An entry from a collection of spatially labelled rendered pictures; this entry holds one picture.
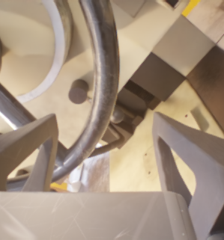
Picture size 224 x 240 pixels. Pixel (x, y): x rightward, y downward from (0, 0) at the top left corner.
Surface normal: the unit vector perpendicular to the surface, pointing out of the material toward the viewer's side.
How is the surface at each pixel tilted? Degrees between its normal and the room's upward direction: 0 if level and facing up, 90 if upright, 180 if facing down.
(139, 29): 90
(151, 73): 90
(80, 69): 90
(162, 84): 90
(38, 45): 116
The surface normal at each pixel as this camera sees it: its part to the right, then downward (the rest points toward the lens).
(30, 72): 0.40, 0.73
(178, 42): 0.01, 0.56
